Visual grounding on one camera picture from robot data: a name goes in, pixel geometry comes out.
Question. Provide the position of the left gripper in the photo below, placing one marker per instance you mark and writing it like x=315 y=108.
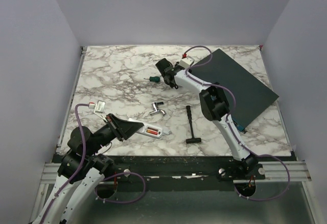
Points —
x=123 y=129

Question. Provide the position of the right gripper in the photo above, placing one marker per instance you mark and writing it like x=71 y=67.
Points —
x=177 y=65

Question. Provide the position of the red battery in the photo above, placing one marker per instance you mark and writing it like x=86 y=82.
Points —
x=152 y=132

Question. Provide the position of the white remote control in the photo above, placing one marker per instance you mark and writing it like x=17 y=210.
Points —
x=163 y=131

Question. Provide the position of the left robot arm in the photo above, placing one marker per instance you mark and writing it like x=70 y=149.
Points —
x=82 y=168

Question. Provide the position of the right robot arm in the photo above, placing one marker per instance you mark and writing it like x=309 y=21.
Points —
x=214 y=107

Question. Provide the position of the green stubby screwdriver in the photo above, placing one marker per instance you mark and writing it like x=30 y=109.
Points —
x=154 y=79

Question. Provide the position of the chrome faucet tap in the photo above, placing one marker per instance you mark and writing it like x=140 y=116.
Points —
x=156 y=109

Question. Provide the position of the black hammer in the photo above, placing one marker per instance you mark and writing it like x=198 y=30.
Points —
x=193 y=139

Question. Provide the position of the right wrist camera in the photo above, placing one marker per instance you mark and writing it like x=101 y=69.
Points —
x=186 y=61

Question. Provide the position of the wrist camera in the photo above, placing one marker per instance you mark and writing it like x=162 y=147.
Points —
x=186 y=61
x=98 y=108

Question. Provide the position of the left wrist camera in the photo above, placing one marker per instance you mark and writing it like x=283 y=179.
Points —
x=98 y=108

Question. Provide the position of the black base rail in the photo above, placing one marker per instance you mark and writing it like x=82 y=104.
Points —
x=134 y=184

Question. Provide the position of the dark network switch box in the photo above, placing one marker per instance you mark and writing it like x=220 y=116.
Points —
x=252 y=96

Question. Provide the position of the aluminium frame rail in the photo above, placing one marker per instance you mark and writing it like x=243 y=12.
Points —
x=296 y=171

